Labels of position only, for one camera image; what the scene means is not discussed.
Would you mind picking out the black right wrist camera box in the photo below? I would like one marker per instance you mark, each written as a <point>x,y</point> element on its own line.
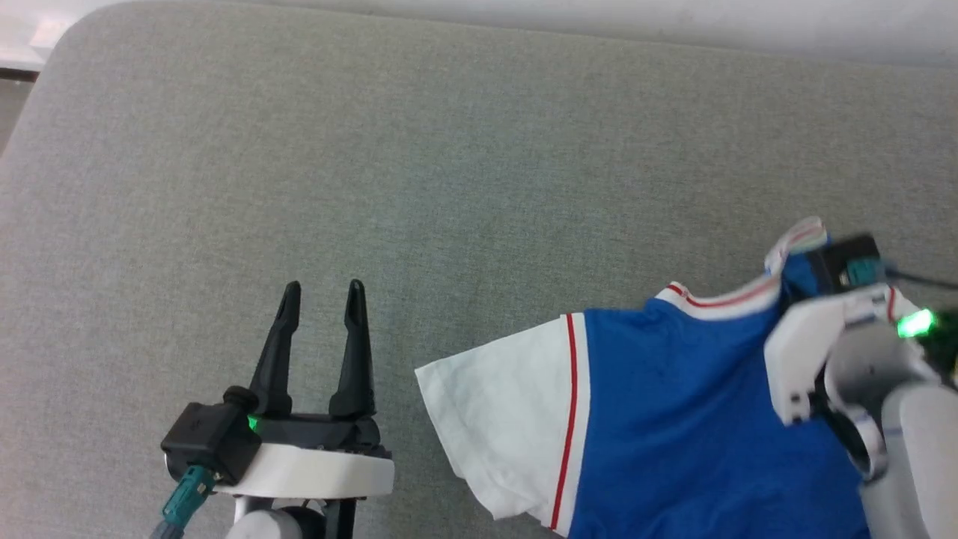
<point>846,266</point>

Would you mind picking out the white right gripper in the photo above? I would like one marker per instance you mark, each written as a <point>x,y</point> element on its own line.
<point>808,352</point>

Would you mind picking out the grey fabric sofa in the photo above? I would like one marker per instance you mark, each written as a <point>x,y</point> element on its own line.
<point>449,187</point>

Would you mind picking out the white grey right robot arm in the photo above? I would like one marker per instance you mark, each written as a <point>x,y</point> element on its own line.
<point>905,434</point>

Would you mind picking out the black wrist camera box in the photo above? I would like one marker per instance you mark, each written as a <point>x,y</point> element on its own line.
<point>209,438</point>
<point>846,266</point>

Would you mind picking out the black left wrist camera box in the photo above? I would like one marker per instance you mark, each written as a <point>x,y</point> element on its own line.
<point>209,438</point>

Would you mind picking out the blue and white shirt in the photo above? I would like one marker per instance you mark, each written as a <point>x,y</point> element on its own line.
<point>673,419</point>

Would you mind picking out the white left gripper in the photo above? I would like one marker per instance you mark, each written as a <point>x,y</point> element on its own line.
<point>314,468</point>

